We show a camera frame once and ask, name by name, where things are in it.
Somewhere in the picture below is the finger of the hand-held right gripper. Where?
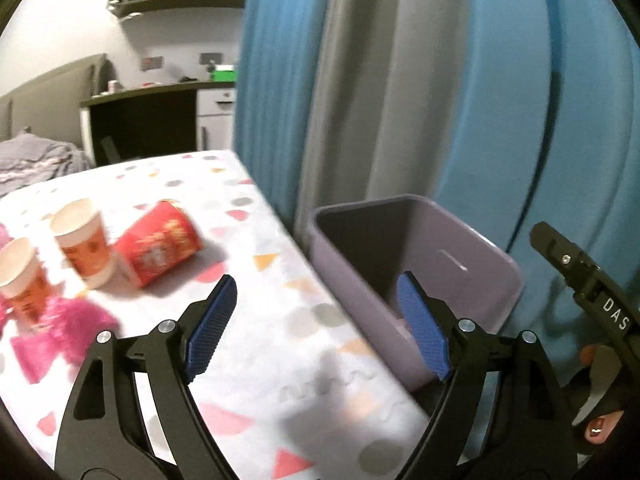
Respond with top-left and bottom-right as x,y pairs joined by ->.
530,221 -> 609,307

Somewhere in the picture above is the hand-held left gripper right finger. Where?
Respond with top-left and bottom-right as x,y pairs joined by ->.
396,270 -> 582,480

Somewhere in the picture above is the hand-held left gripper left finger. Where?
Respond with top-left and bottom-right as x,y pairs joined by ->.
54,274 -> 240,480

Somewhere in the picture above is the red printed paper cup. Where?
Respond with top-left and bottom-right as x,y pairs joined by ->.
115,200 -> 203,288

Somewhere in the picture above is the grey purple plastic bin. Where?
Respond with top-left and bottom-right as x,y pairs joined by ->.
306,195 -> 526,393

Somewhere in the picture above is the pink foam net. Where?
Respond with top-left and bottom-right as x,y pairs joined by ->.
10,295 -> 118,386

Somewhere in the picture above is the white orange paper cup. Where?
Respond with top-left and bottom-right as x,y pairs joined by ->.
50,198 -> 117,290
0,237 -> 53,333

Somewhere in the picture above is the white drawer cabinet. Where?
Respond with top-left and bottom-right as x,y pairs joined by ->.
196,87 -> 237,152

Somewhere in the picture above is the grey striped duvet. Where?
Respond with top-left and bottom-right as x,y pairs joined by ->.
0,132 -> 93,198

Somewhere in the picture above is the dark desk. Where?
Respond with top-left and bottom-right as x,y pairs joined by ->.
80,80 -> 238,166

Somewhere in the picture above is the blue and grey curtain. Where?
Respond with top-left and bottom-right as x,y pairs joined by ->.
232,0 -> 560,256

